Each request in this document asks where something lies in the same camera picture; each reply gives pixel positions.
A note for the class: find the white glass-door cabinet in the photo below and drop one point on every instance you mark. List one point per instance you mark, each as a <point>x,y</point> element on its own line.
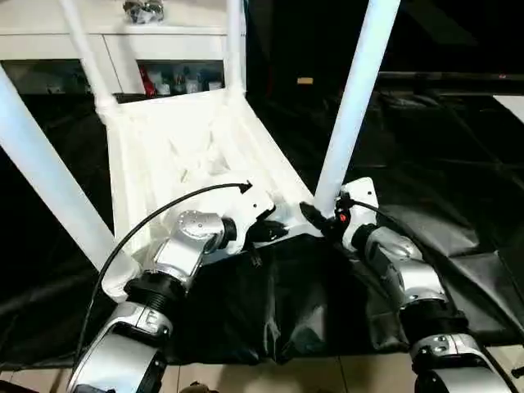
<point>163,45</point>

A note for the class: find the small gold label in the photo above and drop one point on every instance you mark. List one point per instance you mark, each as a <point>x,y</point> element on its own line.
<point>305,80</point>

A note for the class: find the white plastic table top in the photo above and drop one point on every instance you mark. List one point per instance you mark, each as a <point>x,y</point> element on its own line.
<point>184,135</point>

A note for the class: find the dark grey bundle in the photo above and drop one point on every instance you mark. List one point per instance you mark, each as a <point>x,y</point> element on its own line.
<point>143,10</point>

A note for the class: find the white plastic table leg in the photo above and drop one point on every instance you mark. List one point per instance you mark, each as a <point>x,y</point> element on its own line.
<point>90,61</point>
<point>352,102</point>
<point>234,49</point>
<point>49,163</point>

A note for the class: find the black mat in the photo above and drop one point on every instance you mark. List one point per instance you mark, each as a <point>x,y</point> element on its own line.
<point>409,184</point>

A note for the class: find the long black bar device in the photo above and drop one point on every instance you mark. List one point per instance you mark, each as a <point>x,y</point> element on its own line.
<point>450,77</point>

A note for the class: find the white flat board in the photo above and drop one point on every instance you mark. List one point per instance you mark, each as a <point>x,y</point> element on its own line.
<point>511,104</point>

